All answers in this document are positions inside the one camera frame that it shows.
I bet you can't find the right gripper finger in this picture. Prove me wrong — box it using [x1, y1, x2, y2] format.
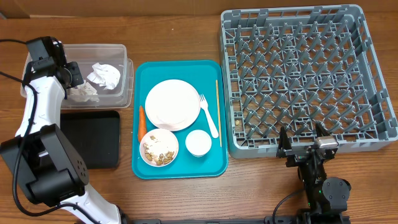
[276, 127, 292, 158]
[315, 122, 331, 138]

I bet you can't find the white napkin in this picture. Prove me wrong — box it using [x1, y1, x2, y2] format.
[67, 80, 100, 102]
[87, 63, 121, 90]

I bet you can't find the orange carrot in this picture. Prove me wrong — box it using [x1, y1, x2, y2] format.
[137, 106, 147, 142]

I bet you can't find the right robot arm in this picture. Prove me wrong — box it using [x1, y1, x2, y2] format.
[271, 123, 351, 223]

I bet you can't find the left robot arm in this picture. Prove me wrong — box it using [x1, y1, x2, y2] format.
[1, 58, 128, 223]

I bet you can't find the clear plastic bin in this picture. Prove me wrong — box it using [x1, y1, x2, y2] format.
[20, 43, 134, 110]

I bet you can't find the black plastic tray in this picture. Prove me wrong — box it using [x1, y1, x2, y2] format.
[60, 110, 121, 169]

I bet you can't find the grey dish rack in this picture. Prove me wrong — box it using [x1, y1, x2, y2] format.
[220, 4, 397, 159]

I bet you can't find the wooden chopstick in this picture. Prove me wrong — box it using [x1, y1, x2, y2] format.
[215, 80, 223, 148]

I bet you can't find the white plastic cup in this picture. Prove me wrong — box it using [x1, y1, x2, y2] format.
[185, 129, 212, 157]

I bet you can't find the white plastic fork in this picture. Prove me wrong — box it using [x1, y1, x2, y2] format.
[199, 94, 219, 139]

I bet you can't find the large white plate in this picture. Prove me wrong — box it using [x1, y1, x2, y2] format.
[144, 79, 200, 131]

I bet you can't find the small bowl with nuts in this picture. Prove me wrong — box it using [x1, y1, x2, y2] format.
[139, 128, 179, 167]

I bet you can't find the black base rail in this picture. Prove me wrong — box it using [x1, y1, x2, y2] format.
[129, 216, 300, 224]

